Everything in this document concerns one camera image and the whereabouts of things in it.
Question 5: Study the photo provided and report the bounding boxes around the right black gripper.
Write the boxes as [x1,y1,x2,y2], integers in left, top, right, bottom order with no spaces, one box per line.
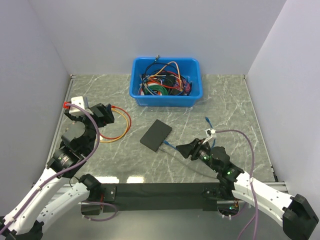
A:
[175,138,220,173]

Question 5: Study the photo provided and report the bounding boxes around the red ethernet cable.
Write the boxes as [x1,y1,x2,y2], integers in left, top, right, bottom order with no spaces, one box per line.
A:
[99,106,133,140]

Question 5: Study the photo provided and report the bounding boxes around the blue ethernet cable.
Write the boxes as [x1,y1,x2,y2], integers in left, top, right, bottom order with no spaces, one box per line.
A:
[162,116,217,151]

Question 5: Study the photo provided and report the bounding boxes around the yellow ethernet cable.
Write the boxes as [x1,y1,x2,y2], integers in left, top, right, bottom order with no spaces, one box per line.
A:
[96,108,129,143]

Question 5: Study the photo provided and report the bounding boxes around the black network switch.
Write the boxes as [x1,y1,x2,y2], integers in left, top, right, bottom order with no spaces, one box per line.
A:
[96,103,115,128]
[139,119,172,152]

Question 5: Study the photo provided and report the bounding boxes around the grey ethernet cable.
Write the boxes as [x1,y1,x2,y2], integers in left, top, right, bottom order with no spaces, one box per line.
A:
[159,147,220,180]

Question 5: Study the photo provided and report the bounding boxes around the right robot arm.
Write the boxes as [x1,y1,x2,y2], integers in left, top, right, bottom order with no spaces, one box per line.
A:
[175,138,319,240]

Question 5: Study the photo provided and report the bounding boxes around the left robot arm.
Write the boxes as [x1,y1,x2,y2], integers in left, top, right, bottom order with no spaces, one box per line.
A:
[0,102,115,240]

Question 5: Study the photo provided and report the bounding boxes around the black base beam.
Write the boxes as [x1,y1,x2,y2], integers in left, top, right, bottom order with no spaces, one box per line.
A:
[101,182,235,211]

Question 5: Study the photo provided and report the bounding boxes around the blue plastic bin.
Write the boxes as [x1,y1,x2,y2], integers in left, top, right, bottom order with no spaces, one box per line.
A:
[129,57,203,107]

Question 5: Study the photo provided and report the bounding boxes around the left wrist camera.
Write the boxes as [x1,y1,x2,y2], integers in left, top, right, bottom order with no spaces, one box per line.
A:
[62,96,91,117]

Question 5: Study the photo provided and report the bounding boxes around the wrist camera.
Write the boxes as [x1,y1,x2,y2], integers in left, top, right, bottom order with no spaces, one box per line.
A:
[202,128,217,145]
[62,96,91,117]

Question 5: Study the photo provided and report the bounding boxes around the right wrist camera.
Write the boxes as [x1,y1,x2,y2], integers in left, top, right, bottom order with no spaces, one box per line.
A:
[202,128,217,145]

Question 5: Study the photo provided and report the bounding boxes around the tangled cables in bin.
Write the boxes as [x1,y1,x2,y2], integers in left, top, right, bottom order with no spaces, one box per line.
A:
[136,54,193,97]

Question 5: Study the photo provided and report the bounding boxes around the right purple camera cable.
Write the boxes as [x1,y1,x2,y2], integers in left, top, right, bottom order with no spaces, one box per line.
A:
[212,129,260,240]

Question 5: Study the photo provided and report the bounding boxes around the aluminium rail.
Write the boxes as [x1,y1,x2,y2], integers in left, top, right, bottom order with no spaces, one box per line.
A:
[265,182,288,193]

